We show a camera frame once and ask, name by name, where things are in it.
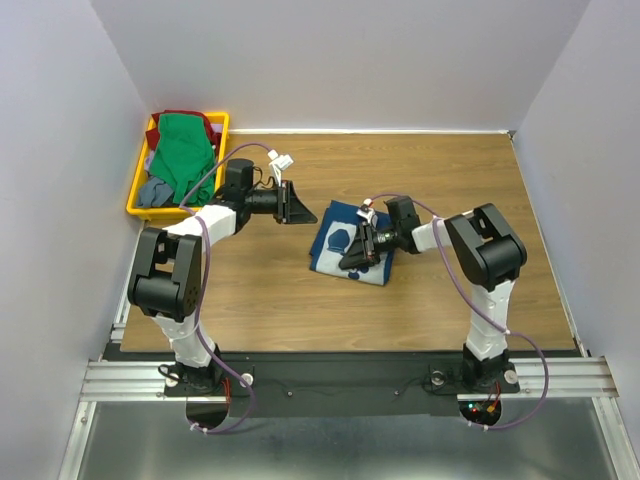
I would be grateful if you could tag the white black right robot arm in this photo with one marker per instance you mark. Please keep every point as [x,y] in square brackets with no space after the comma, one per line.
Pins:
[490,255]

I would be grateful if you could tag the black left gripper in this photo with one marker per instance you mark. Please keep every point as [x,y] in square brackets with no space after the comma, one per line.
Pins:
[289,209]

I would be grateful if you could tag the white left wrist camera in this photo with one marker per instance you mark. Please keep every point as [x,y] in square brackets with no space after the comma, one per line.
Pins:
[278,164]

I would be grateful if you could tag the grey t shirt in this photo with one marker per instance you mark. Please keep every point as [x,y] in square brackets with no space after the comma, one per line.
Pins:
[154,193]

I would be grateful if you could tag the green t shirt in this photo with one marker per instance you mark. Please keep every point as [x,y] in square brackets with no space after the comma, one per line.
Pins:
[184,154]

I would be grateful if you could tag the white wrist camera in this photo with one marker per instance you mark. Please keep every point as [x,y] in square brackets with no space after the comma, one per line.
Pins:
[367,214]
[278,164]

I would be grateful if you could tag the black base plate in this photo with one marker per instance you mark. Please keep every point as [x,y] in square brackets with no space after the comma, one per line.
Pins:
[290,385]

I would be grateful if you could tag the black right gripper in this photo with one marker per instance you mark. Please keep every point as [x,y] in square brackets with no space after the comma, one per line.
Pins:
[363,251]

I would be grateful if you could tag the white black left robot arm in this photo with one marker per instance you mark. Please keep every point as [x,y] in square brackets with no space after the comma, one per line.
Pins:
[171,265]

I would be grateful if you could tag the blue t shirt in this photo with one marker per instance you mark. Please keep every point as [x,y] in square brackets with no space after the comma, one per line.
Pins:
[335,235]

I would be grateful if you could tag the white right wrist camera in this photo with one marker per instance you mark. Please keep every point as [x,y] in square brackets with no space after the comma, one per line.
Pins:
[367,214]

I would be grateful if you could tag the red t shirt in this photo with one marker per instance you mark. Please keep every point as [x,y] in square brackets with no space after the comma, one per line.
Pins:
[153,134]

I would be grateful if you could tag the aluminium frame rail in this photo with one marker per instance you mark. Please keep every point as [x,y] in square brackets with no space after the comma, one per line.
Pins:
[115,376]

